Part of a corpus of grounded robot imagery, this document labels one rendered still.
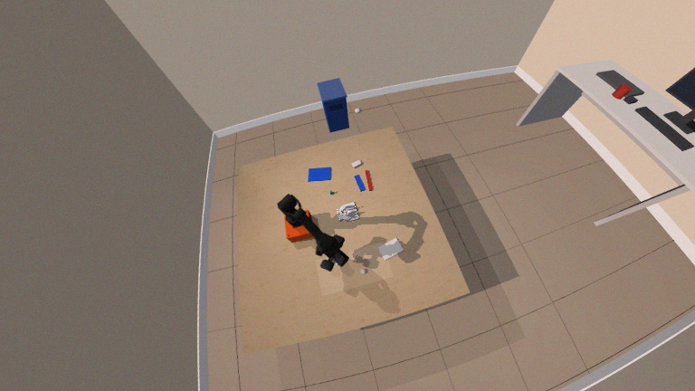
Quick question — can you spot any white flat rectangular plate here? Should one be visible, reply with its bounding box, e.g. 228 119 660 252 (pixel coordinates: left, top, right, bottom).
378 238 404 260

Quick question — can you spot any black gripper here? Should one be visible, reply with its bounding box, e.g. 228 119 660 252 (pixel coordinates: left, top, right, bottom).
320 234 345 272

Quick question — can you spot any blue flat plate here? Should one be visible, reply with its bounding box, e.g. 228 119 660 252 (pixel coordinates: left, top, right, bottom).
354 175 366 191
308 167 330 182

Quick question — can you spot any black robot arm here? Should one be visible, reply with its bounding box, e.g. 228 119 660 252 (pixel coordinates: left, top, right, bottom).
278 194 349 266

